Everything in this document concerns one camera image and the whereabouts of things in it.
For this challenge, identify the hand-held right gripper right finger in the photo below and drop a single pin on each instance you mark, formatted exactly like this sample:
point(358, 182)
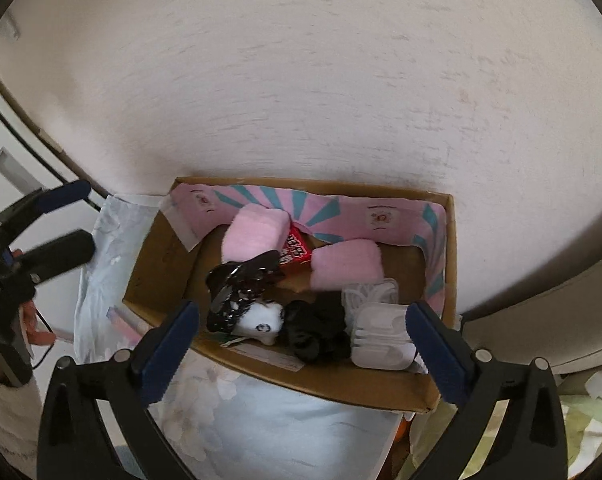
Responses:
point(433, 350)

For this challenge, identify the white plush toy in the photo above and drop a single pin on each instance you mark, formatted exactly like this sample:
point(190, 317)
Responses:
point(263, 322)

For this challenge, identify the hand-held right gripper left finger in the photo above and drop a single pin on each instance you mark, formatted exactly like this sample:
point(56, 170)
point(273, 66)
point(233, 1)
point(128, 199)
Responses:
point(173, 345)

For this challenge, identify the white earphone case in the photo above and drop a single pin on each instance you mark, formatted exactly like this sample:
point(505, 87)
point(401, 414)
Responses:
point(381, 340)

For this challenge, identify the black glossy hair claw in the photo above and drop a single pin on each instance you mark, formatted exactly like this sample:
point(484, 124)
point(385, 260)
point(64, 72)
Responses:
point(236, 290)

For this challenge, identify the black scrunchie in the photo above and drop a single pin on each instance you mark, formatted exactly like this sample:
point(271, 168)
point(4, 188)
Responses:
point(316, 330)

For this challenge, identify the cardboard box with pink lining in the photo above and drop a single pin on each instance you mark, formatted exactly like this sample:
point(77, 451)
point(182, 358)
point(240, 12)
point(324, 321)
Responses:
point(331, 385)

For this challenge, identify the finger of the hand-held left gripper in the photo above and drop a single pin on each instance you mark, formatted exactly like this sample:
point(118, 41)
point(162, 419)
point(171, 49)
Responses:
point(63, 195)
point(61, 252)

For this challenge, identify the pink strip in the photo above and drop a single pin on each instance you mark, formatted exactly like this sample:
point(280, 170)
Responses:
point(128, 321)

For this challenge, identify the small orange object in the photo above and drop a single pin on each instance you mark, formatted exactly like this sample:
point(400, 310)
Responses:
point(403, 432)

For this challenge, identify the white shipping label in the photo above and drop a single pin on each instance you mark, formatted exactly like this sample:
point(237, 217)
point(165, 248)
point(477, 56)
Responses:
point(276, 357)

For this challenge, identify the red milk carton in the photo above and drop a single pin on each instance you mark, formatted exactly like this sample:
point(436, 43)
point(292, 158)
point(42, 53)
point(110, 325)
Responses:
point(296, 252)

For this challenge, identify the person's left forearm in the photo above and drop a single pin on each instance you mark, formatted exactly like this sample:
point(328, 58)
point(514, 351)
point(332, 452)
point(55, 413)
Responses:
point(6, 420)

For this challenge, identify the green patterned blanket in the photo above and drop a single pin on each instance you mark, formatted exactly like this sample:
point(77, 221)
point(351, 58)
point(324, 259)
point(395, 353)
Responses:
point(581, 420)

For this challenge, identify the crumpled white paper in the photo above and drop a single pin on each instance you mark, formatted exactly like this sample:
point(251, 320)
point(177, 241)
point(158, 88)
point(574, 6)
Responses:
point(601, 385)

